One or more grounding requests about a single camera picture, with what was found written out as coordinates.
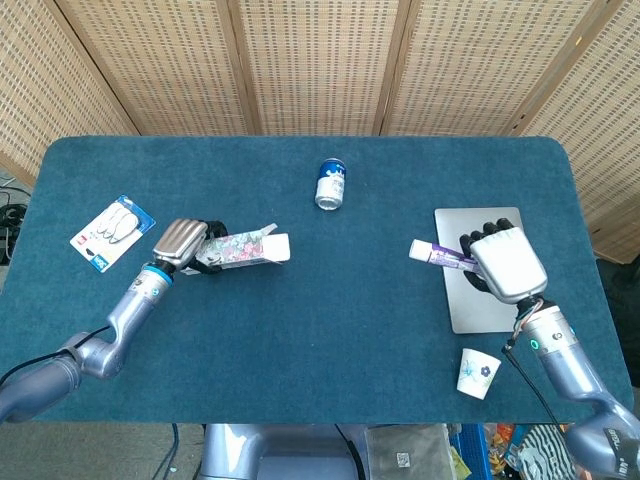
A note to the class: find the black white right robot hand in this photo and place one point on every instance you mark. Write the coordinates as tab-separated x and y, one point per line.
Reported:
507	262

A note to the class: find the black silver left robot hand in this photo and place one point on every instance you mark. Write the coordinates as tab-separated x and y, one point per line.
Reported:
177	242

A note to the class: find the floral cardboard box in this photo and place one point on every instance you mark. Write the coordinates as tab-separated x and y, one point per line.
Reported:
240	249

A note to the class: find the white purple toothpaste tube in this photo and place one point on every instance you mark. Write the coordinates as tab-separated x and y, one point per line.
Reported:
430	252

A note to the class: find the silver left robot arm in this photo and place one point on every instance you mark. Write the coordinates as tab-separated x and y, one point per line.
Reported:
125	315

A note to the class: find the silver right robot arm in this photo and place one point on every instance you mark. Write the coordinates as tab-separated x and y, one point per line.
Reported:
570	365

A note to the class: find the silver closed laptop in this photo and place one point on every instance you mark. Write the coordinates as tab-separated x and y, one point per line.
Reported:
462	310

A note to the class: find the blister pack of hooks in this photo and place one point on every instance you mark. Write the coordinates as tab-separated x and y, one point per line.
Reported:
112	232

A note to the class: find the white floral paper cup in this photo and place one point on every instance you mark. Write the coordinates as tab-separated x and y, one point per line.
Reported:
477	372

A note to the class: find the blue white drink can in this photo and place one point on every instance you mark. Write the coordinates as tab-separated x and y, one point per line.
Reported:
330	187

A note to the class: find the woven bamboo screen panel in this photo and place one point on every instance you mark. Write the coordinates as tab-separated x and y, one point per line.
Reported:
40	85
320	60
160	60
600	125
480	60

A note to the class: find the teal table mat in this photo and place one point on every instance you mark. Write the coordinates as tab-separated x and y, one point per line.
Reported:
320	330

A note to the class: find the colourful snack packets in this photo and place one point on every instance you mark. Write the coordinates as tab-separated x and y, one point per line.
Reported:
505	447

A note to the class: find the blue plastic crate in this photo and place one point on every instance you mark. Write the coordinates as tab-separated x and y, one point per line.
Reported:
472	450

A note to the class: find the black white striped cloth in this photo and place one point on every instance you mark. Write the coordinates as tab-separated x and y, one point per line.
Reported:
540	452

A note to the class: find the grey flat pouch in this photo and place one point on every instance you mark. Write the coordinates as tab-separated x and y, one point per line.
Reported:
410	450

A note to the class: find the silver robot torso base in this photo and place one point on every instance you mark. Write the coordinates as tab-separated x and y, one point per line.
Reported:
280	452

